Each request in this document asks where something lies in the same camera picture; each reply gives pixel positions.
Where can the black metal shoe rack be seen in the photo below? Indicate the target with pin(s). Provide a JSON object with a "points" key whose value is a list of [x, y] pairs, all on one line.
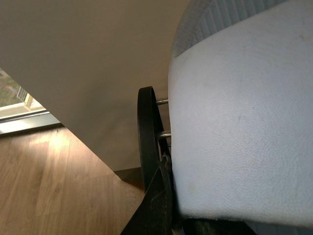
{"points": [[151, 137]]}

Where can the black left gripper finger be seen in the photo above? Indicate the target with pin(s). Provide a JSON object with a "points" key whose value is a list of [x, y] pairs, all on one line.
{"points": [[154, 215]]}

